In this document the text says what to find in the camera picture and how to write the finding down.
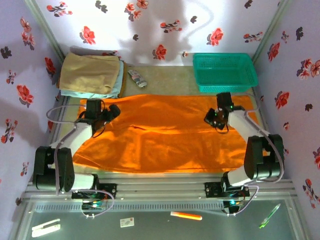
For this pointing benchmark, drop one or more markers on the white card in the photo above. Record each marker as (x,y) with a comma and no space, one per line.
(127,222)

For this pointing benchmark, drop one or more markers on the aluminium table frame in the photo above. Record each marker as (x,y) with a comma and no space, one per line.
(160,186)

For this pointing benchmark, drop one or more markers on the orange marker pen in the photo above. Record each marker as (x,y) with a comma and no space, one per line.
(186,216)

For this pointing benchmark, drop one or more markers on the orange trousers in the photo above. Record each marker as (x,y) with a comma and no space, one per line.
(162,140)

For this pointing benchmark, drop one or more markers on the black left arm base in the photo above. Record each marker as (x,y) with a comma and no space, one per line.
(107,190)

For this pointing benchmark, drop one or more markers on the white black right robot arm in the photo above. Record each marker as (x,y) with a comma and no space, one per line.
(240,120)

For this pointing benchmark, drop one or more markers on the light blue folded trousers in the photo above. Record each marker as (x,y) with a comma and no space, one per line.
(87,96)

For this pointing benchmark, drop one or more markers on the teal plastic basket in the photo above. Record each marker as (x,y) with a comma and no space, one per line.
(225,72)

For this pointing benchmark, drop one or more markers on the aluminium corner post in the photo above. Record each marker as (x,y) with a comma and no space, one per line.
(45,30)
(271,30)

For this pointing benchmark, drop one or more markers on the crumpled printed tube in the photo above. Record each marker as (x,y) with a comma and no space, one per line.
(137,78)

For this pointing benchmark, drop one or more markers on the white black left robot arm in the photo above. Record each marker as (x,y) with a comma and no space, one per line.
(80,132)

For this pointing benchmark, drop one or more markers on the green pen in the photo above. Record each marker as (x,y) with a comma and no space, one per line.
(270,215)

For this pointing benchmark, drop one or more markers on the tan folded trousers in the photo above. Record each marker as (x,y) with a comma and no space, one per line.
(87,72)

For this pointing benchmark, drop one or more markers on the white folding clip tool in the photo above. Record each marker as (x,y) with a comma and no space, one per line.
(46,228)

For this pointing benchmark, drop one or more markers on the brown folded trousers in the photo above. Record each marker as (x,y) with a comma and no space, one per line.
(123,85)

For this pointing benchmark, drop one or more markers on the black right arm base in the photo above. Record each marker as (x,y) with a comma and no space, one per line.
(212,188)

